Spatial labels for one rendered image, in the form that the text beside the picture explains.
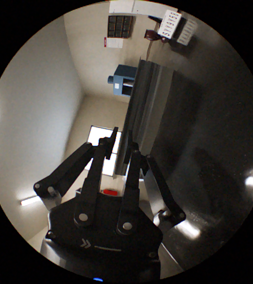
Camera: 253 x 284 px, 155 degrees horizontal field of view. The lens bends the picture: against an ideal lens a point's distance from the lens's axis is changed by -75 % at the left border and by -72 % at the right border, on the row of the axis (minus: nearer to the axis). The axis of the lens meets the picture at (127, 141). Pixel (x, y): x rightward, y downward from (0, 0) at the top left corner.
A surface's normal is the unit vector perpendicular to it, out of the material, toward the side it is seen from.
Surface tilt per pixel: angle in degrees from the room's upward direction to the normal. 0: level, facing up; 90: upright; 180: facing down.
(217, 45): 0
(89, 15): 90
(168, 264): 0
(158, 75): 90
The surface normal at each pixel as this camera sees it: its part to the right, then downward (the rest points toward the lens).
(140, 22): -0.19, 0.96
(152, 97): -0.03, 0.43
